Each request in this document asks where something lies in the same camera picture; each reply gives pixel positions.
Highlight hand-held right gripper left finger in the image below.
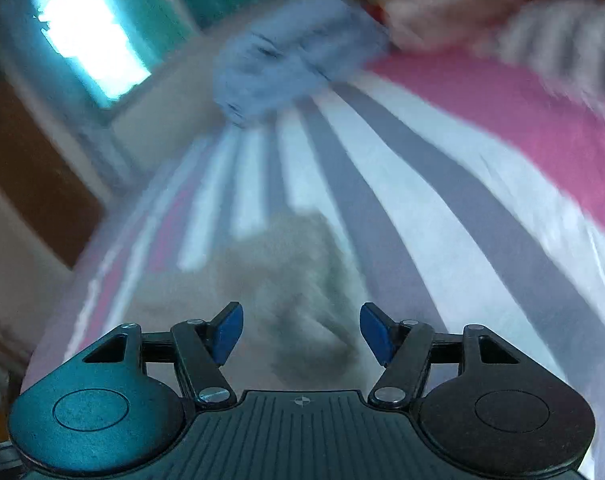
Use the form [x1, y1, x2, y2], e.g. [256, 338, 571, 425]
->
[82, 301, 244, 406]

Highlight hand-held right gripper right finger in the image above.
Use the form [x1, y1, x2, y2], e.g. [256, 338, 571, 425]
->
[359, 302, 521, 407]

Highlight grey pants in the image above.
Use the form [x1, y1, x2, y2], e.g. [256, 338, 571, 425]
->
[107, 211, 383, 393]

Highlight bed with striped sheet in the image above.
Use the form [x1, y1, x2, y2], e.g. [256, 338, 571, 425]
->
[22, 50, 605, 480]

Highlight wooden chair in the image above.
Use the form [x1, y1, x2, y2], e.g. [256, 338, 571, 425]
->
[0, 319, 36, 396]

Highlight brown wooden door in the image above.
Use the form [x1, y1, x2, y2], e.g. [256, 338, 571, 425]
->
[0, 77, 106, 270]

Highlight folded light blue duvet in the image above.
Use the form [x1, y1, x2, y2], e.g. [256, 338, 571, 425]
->
[211, 0, 392, 129]

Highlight window with green glass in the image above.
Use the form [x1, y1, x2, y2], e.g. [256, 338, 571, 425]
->
[0, 0, 218, 123]

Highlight folded pale pink quilt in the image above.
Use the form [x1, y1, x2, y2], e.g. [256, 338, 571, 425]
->
[385, 0, 527, 55]

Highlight striped pillow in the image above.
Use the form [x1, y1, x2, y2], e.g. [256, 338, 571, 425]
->
[493, 0, 605, 126]

